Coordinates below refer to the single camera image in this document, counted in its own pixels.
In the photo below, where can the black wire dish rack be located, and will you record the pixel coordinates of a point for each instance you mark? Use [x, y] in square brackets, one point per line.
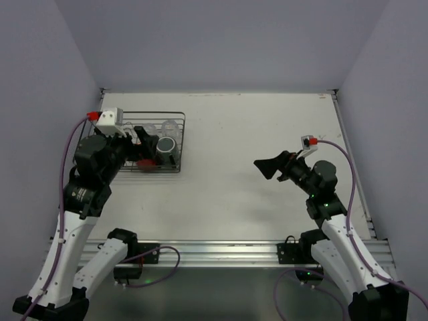
[94, 155]

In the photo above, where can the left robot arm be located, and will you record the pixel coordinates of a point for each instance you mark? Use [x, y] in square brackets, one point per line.
[62, 291]

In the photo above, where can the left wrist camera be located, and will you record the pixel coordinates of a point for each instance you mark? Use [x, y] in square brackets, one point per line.
[110, 122]

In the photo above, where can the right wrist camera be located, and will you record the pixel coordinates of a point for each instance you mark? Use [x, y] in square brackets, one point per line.
[309, 146]

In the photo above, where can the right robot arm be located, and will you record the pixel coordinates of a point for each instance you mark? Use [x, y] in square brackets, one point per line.
[335, 244]

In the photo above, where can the dark green mug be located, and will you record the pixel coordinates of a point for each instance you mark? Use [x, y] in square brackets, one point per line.
[167, 151]

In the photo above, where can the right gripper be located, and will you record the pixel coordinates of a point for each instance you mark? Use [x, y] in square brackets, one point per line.
[285, 166]

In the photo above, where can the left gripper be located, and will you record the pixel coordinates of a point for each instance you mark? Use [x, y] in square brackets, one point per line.
[134, 147]

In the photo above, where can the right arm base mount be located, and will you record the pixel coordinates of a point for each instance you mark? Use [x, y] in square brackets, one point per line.
[289, 252]

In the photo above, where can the clear plastic cup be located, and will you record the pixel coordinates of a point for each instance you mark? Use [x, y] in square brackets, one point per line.
[150, 129]
[170, 128]

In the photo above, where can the aluminium mounting rail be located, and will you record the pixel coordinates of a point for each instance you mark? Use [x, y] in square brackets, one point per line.
[218, 254]

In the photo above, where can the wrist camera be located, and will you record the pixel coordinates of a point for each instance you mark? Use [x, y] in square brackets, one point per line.
[110, 122]
[309, 146]

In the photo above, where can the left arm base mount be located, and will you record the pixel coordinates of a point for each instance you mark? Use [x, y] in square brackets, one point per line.
[131, 268]

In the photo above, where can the red mug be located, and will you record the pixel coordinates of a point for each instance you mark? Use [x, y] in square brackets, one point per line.
[146, 165]

